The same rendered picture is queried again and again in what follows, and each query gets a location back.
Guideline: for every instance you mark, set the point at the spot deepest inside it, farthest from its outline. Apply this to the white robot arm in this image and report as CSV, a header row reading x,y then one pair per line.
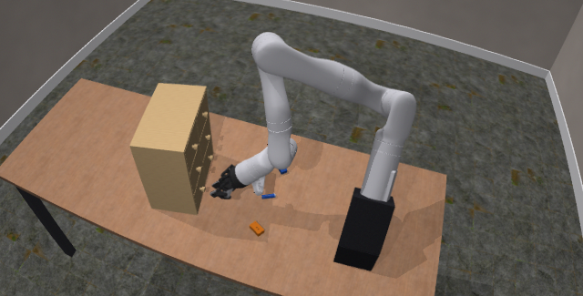
x,y
273,56

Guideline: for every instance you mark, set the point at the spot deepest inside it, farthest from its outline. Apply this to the orange nine-volt battery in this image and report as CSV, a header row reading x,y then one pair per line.
x,y
256,228

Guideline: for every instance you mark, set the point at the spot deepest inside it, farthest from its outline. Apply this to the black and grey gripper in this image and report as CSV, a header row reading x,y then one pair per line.
x,y
228,185

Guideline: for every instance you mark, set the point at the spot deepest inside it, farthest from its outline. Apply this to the tan wooden chest of drawers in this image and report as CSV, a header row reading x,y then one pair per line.
x,y
158,146

